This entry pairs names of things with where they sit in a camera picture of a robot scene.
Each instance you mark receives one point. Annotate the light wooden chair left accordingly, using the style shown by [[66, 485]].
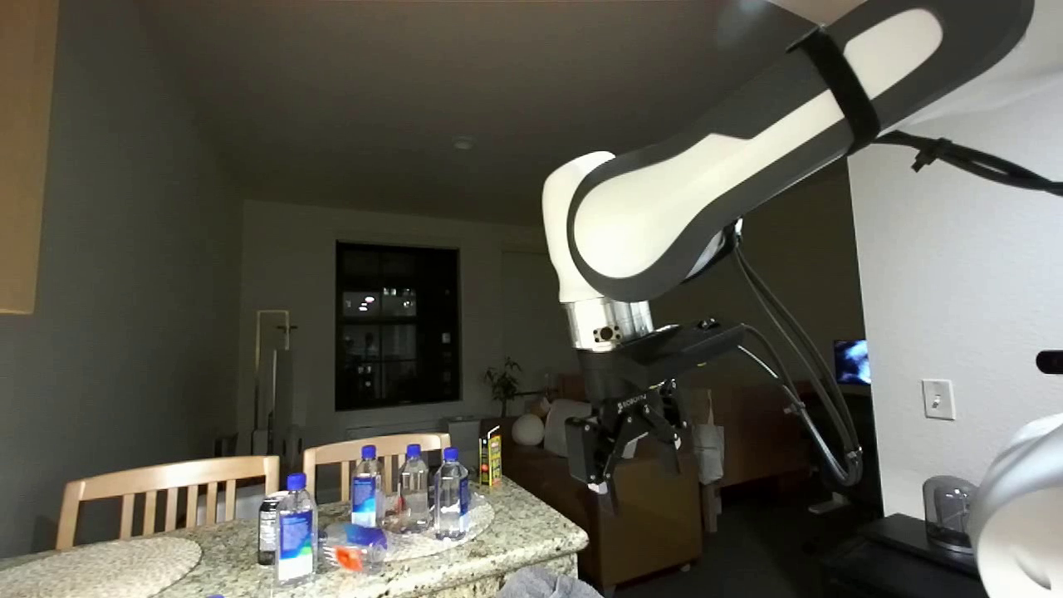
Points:
[[171, 498]]

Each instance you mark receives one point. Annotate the white cushion on sofa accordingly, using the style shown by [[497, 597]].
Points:
[[542, 428]]

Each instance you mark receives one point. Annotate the lit screen monitor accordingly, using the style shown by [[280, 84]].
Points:
[[851, 364]]

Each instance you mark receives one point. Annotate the white wall switch plate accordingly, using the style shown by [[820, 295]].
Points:
[[937, 401]]

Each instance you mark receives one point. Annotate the metal floor stand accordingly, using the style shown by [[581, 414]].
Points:
[[272, 378]]

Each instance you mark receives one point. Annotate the grey cup on counter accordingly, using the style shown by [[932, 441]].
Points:
[[947, 502]]

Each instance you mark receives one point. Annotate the water bottle back middle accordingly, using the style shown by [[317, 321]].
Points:
[[414, 489]]

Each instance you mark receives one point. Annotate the light wooden chair right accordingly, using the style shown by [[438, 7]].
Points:
[[334, 465]]

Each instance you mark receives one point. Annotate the brown sofa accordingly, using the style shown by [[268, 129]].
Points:
[[646, 526]]

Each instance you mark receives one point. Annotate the small dark glass bottle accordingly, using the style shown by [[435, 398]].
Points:
[[268, 530]]

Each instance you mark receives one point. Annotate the front water bottle blue label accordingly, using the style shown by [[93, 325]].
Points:
[[296, 534]]

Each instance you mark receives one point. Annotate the orange and blue small item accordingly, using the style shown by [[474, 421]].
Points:
[[355, 545]]

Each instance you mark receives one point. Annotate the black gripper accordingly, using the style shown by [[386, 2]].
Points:
[[626, 414]]

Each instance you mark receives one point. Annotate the clear plastic wrap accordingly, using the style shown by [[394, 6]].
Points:
[[400, 543]]

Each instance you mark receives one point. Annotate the water bottle back left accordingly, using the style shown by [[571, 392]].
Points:
[[366, 489]]

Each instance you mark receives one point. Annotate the light wooden chair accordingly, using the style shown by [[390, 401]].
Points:
[[334, 465], [171, 498]]

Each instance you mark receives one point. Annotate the yellow carton box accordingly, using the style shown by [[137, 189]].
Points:
[[489, 460]]

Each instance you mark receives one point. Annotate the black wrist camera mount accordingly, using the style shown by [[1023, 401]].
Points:
[[678, 346]]

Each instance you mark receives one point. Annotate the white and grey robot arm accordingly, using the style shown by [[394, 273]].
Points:
[[632, 227]]

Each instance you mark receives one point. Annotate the water bottle back right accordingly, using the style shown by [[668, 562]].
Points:
[[448, 489]]

